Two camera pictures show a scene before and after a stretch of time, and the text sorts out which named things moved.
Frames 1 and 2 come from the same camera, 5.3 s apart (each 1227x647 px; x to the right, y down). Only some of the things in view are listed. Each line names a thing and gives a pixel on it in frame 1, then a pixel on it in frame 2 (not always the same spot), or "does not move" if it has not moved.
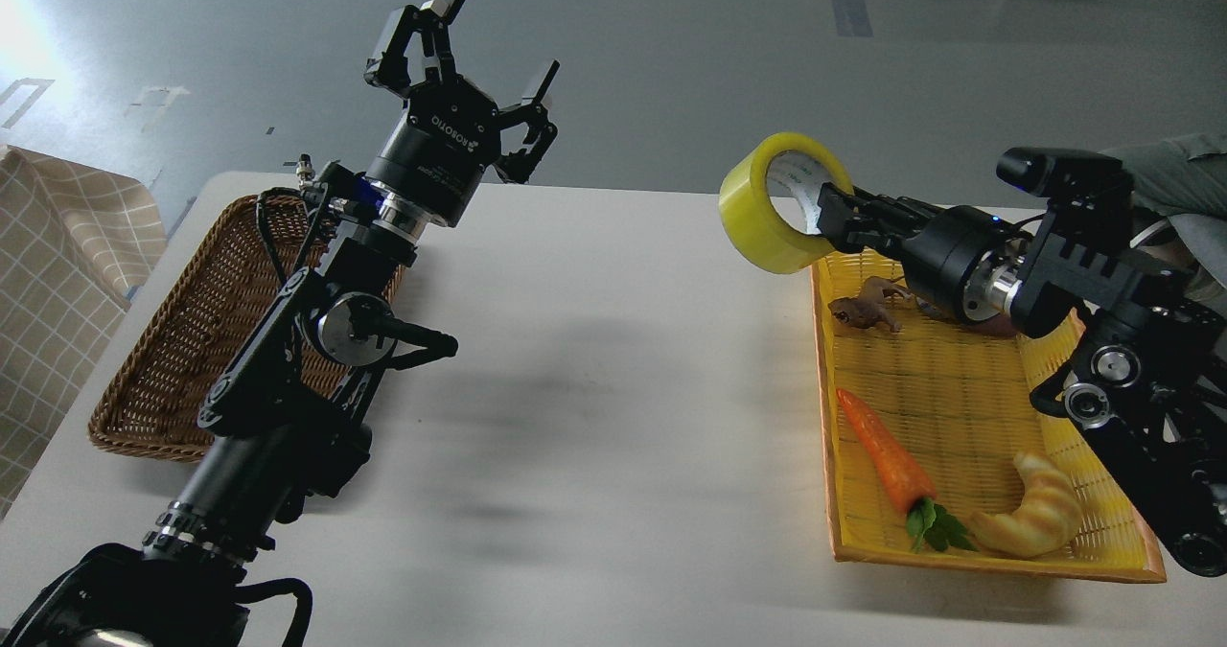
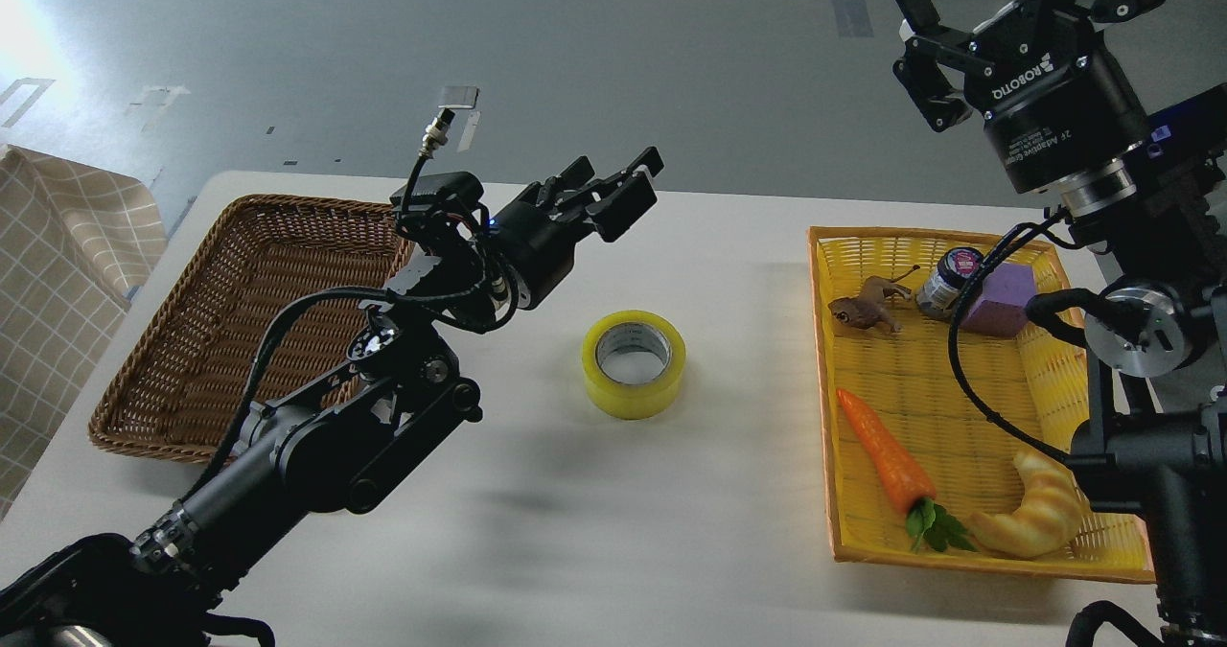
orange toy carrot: x=902 y=481 does not move
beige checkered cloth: x=78 y=242 does not move
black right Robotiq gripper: x=937 y=248 to x=1053 y=98
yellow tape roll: x=770 y=201 to x=634 y=362
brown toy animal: x=869 y=306 does not move
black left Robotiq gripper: x=436 y=155 to x=537 y=239
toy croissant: x=1046 y=521 does not move
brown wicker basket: x=156 y=403 does not move
